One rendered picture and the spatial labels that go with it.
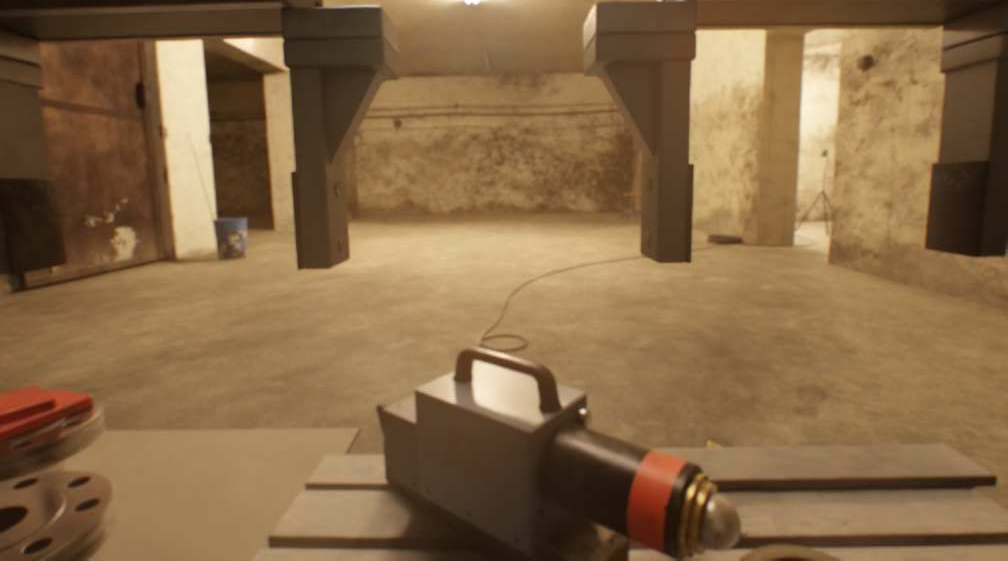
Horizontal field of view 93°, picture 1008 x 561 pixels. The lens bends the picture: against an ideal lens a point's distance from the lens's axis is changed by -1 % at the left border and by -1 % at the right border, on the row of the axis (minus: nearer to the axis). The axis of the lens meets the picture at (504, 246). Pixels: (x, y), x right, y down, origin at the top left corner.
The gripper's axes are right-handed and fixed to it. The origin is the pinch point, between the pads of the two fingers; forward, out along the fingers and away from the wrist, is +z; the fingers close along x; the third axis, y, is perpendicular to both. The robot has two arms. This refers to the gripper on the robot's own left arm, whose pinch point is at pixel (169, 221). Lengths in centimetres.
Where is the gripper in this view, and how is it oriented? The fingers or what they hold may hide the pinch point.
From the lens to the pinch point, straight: 25.7
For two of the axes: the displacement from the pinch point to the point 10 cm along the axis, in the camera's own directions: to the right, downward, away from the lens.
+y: 0.0, -1.3, 9.9
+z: 0.2, 9.9, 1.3
